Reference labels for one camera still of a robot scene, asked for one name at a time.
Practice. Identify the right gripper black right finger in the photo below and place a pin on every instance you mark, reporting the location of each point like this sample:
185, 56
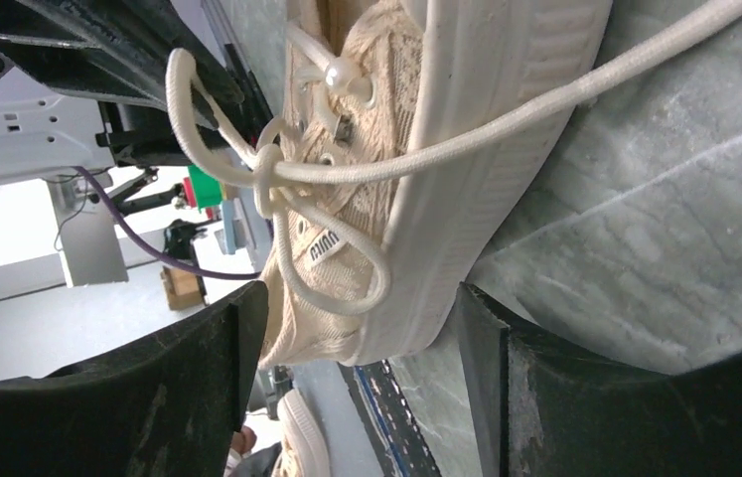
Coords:
543, 406

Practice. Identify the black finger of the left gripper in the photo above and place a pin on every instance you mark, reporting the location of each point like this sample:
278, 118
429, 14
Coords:
113, 51

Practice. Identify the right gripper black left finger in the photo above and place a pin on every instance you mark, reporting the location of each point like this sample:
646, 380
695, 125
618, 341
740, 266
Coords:
166, 404

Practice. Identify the white shoelace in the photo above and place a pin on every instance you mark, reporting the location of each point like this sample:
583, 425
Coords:
274, 181

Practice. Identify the beige canvas sneaker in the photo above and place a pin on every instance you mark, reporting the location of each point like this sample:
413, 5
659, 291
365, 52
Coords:
481, 60

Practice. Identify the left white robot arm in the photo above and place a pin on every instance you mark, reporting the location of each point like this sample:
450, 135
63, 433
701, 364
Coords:
44, 133

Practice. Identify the brown cardboard box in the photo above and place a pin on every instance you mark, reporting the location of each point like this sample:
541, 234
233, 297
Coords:
182, 289

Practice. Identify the green red background object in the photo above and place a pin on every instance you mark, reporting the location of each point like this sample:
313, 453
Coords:
202, 192

